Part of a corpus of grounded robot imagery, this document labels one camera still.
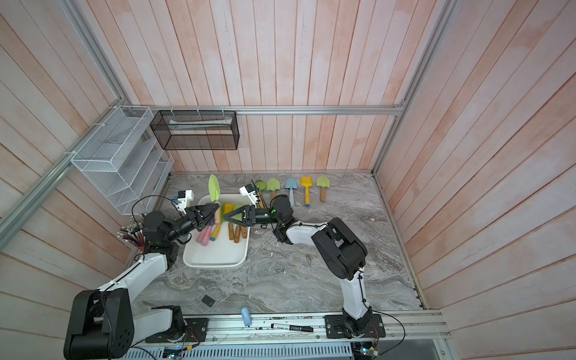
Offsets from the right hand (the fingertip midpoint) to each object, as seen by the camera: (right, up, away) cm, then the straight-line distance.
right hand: (226, 222), depth 73 cm
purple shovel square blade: (-15, -8, +20) cm, 26 cm away
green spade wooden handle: (-6, +11, +5) cm, 13 cm away
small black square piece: (-9, -29, +7) cm, 31 cm away
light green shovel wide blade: (-1, -6, +22) cm, 23 cm away
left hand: (-3, +4, +3) cm, 6 cm away
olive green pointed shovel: (+14, +14, +41) cm, 46 cm away
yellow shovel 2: (+31, +16, +42) cm, 55 cm away
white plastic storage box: (-3, -13, +19) cm, 23 cm away
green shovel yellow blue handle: (-10, -6, +22) cm, 25 cm away
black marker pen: (+22, -35, 0) cm, 41 cm away
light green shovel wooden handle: (+40, +16, +42) cm, 60 cm away
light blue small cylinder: (+6, -32, +2) cm, 33 cm away
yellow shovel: (0, +5, +1) cm, 5 cm away
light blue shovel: (+23, +15, +42) cm, 50 cm away
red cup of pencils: (-34, -4, +5) cm, 35 cm away
